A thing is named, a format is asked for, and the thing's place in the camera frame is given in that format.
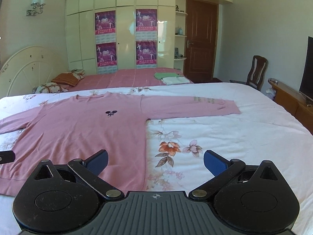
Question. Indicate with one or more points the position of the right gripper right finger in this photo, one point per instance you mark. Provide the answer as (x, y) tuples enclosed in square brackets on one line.
[(223, 171)]

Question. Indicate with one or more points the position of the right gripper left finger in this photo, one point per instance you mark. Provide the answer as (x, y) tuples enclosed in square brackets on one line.
[(89, 169)]

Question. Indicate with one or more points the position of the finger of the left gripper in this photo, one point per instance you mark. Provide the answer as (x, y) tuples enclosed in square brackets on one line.
[(6, 157)]

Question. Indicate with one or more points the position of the pink knit sweater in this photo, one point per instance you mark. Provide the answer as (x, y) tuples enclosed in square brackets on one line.
[(78, 127)]

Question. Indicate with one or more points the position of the white floral quilt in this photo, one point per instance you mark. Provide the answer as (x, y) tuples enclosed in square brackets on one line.
[(262, 131)]

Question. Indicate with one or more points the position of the floral patterned pillow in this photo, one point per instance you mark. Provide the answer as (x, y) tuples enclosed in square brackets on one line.
[(49, 88)]

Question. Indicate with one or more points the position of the orange striped pillow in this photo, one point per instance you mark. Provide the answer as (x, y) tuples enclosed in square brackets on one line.
[(66, 78)]

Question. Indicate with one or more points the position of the cream round headboard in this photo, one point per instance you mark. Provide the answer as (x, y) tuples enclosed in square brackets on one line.
[(29, 68)]

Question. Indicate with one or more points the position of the wooden tv cabinet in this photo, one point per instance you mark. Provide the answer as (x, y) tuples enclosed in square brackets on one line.
[(293, 102)]

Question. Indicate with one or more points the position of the folded white garment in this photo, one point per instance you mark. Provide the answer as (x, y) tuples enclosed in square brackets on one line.
[(175, 80)]

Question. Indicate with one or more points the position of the pink checked bed sheet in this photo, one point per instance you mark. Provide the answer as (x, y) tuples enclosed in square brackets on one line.
[(123, 78)]

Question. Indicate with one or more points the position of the dark wooden chair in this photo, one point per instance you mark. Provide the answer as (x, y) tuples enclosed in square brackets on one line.
[(256, 74)]

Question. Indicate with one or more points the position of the folded green garment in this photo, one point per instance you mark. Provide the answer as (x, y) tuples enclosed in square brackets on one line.
[(160, 76)]

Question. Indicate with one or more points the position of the black television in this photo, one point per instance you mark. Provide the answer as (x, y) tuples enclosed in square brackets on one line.
[(306, 87)]

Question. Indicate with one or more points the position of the lower left purple poster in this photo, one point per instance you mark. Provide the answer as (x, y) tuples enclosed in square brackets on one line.
[(106, 54)]

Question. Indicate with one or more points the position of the purple poster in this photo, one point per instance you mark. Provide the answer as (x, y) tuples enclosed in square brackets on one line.
[(106, 54), (105, 22), (146, 20), (146, 52)]

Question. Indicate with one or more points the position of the lower right purple poster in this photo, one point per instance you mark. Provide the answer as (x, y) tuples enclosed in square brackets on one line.
[(146, 52)]

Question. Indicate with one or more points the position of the upper left purple poster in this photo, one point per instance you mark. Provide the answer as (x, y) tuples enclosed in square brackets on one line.
[(105, 22)]

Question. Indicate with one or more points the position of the cream wardrobe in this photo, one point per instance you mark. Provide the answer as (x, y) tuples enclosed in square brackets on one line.
[(81, 39)]

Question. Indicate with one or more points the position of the brown wooden door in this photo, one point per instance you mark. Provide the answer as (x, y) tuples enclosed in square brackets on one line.
[(201, 32)]

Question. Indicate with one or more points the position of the upper right purple poster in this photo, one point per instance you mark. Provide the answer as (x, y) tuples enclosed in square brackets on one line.
[(146, 20)]

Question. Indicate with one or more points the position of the corner shelf unit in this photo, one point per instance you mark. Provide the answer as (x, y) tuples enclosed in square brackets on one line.
[(180, 38)]

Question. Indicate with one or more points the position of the wall sconce lamp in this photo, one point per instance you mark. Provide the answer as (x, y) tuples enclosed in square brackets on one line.
[(37, 8)]

